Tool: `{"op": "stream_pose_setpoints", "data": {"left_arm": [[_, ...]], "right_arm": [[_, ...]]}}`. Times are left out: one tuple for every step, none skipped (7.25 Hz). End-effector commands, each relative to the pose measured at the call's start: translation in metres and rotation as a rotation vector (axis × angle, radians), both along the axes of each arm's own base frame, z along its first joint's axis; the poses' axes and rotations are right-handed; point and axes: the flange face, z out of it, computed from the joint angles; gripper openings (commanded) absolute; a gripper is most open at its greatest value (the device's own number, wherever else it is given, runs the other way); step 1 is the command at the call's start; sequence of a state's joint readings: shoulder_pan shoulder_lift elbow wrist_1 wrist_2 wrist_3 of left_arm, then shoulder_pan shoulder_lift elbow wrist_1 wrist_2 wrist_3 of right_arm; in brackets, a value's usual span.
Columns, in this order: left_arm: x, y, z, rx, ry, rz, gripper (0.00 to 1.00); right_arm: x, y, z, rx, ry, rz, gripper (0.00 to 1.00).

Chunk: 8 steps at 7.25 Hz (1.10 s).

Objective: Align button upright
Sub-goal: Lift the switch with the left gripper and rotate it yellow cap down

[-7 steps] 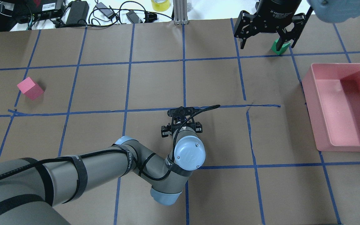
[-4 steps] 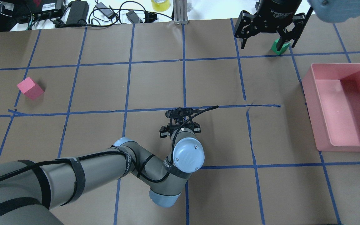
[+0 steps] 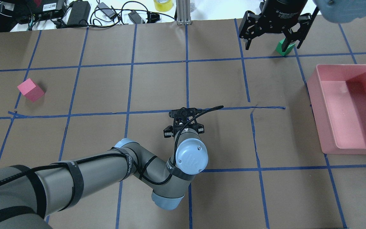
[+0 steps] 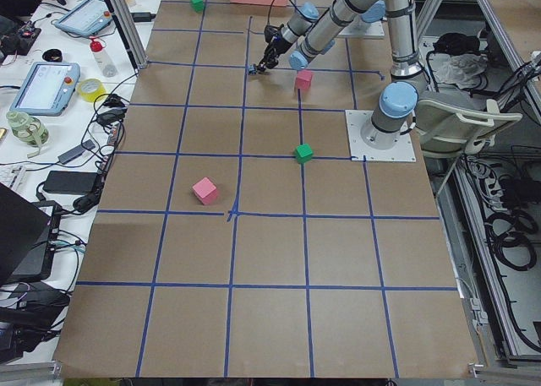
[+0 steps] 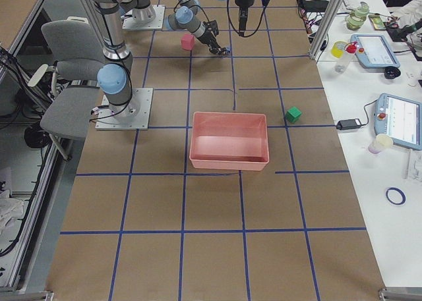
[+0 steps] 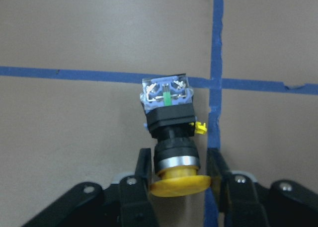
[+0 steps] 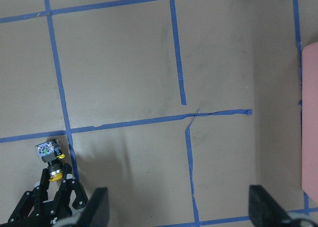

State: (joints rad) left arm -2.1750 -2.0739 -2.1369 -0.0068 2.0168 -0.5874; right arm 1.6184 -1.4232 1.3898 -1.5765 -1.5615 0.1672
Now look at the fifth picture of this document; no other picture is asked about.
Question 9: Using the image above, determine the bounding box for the yellow push button switch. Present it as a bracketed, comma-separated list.
[220, 47, 231, 56]

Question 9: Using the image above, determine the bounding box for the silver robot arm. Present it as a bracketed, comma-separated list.
[123, 0, 231, 56]
[91, 0, 270, 121]

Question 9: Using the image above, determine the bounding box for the pink cube center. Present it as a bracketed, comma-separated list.
[181, 34, 195, 51]

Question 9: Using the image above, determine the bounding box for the pink plastic bin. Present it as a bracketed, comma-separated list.
[189, 112, 270, 171]

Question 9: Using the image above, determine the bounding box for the green cube near bin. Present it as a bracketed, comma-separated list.
[285, 107, 302, 123]

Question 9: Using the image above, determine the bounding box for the clear plastic bottle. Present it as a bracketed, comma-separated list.
[334, 41, 359, 73]

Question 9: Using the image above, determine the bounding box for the green tape rolls stack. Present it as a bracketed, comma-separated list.
[346, 1, 369, 31]

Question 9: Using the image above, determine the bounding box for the smartphone on desk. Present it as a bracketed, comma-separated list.
[368, 14, 386, 31]

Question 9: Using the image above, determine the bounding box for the upper teach pendant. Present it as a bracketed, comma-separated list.
[350, 34, 400, 68]

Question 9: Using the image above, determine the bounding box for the teach pendant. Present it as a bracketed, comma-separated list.
[350, 34, 400, 68]
[374, 93, 421, 151]

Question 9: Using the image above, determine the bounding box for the grey office chair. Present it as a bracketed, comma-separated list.
[28, 16, 104, 161]

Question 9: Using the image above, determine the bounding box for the black power adapter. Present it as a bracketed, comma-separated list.
[336, 119, 363, 130]

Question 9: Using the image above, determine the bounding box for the black round object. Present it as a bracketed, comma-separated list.
[384, 66, 401, 80]

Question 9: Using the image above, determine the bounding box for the translucent plastic cup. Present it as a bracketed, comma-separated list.
[368, 134, 394, 155]

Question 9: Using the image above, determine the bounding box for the lower teach pendant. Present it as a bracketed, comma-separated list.
[374, 93, 421, 151]

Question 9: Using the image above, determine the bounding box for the blue tape roll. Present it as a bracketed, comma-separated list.
[385, 187, 406, 205]

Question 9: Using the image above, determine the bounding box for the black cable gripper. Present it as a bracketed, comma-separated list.
[226, 0, 268, 38]

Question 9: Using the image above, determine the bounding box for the black corrugated cable left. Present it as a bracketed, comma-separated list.
[173, 0, 218, 28]

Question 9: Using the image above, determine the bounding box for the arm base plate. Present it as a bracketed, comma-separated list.
[94, 88, 153, 130]
[123, 5, 166, 31]

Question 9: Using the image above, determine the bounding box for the aluminium frame upright right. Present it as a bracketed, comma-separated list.
[309, 0, 343, 59]

